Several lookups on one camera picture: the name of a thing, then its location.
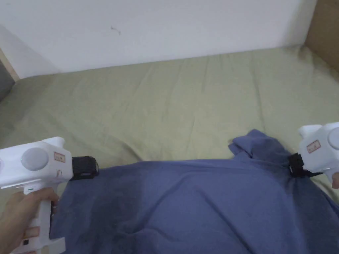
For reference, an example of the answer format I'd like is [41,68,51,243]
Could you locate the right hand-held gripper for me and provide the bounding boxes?
[288,122,339,184]

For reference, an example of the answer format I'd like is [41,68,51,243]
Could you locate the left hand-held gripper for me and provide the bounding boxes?
[0,137,100,254]

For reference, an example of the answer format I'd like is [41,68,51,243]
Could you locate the dark blue shirt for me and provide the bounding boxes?
[50,129,339,254]

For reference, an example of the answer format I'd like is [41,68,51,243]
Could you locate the person's left hand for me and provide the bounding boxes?
[0,188,60,254]

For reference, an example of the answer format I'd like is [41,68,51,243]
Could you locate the brown padded headboard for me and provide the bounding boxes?
[304,0,339,76]

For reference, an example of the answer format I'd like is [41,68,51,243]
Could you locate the bed with pale green sheet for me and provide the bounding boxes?
[0,45,339,221]

